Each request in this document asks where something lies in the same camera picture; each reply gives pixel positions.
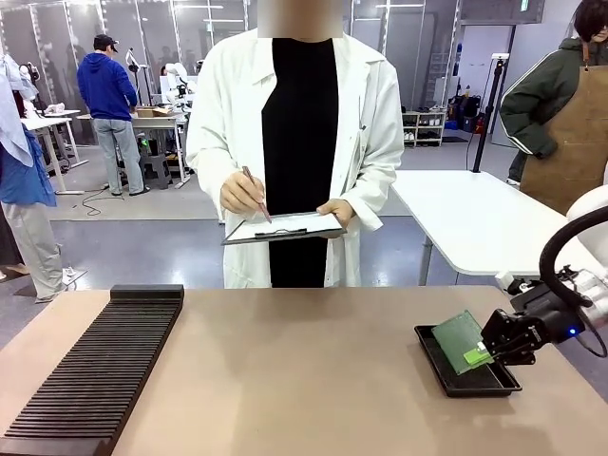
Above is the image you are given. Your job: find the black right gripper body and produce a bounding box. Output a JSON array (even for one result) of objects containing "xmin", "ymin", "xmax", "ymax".
[{"xmin": 509, "ymin": 279, "xmax": 586, "ymax": 347}]

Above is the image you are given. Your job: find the green PCB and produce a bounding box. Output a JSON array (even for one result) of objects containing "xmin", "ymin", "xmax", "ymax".
[{"xmin": 431, "ymin": 309, "xmax": 496, "ymax": 377}]

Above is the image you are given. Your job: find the grey clipboard with paper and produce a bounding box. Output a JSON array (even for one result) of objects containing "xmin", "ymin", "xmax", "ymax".
[{"xmin": 220, "ymin": 210, "xmax": 350, "ymax": 247}]

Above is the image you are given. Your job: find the reddish pen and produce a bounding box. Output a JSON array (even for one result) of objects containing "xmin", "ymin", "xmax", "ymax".
[{"xmin": 241, "ymin": 165, "xmax": 273, "ymax": 224}]

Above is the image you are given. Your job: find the white-sleeved left forearm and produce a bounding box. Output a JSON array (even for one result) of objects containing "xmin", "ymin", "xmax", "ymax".
[{"xmin": 340, "ymin": 137, "xmax": 406, "ymax": 233}]

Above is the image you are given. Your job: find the white-sleeved right forearm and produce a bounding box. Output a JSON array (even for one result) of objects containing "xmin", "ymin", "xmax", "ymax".
[{"xmin": 185, "ymin": 137, "xmax": 251, "ymax": 224}]

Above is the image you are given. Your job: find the black slotted PCB rack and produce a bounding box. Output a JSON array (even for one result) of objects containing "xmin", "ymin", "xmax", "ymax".
[{"xmin": 0, "ymin": 284, "xmax": 185, "ymax": 456}]

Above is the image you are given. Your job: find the person's left hand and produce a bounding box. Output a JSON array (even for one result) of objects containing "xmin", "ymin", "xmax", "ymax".
[{"xmin": 316, "ymin": 199, "xmax": 355, "ymax": 229}]

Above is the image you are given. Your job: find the person's right hand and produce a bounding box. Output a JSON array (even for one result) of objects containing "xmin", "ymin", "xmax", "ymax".
[{"xmin": 218, "ymin": 171, "xmax": 269, "ymax": 224}]

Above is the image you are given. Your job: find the black plastic tray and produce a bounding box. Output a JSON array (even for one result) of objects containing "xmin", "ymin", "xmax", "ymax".
[{"xmin": 413, "ymin": 324, "xmax": 523, "ymax": 399}]

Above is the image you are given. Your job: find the white table with rounded corners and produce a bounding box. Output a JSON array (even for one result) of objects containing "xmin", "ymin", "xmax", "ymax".
[{"xmin": 389, "ymin": 168, "xmax": 608, "ymax": 305}]

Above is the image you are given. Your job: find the person in brown apron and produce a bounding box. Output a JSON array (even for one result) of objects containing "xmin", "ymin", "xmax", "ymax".
[{"xmin": 499, "ymin": 0, "xmax": 608, "ymax": 218}]

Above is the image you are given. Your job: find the black pole stand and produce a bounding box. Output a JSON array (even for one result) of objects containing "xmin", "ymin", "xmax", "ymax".
[{"xmin": 471, "ymin": 53, "xmax": 510, "ymax": 174}]

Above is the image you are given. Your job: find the white shoe rack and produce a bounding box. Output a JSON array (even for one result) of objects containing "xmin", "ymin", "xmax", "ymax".
[{"xmin": 402, "ymin": 110, "xmax": 448, "ymax": 148}]

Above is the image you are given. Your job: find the black bag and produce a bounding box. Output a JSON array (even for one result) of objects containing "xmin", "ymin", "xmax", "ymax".
[{"xmin": 456, "ymin": 94, "xmax": 483, "ymax": 133}]

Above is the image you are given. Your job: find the white name badge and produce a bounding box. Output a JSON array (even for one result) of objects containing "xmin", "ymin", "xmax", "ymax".
[{"xmin": 353, "ymin": 123, "xmax": 368, "ymax": 168}]

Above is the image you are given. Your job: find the person in white lab coat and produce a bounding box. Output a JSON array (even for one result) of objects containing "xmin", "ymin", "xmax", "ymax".
[{"xmin": 185, "ymin": 26, "xmax": 406, "ymax": 290}]

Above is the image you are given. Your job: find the dark step stool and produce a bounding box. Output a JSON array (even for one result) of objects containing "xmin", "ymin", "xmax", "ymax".
[{"xmin": 139, "ymin": 153, "xmax": 174, "ymax": 192}]

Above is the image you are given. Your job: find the grey background workbench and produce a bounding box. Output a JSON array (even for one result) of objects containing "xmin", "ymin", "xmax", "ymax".
[{"xmin": 75, "ymin": 111, "xmax": 192, "ymax": 190}]

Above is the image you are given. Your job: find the brown cardboard box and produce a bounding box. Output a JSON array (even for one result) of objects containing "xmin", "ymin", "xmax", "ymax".
[{"xmin": 134, "ymin": 105, "xmax": 173, "ymax": 120}]

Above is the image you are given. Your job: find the person in blue hoodie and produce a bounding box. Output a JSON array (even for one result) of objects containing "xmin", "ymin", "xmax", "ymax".
[{"xmin": 76, "ymin": 33, "xmax": 153, "ymax": 198}]

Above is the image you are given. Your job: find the white background desk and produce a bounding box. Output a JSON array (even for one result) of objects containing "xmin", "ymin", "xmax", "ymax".
[{"xmin": 20, "ymin": 108, "xmax": 90, "ymax": 197}]

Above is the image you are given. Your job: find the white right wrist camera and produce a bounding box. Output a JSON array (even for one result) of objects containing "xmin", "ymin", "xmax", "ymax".
[{"xmin": 494, "ymin": 270, "xmax": 543, "ymax": 299}]

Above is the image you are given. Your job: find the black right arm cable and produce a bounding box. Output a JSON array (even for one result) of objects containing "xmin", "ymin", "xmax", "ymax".
[{"xmin": 538, "ymin": 203, "xmax": 608, "ymax": 359}]

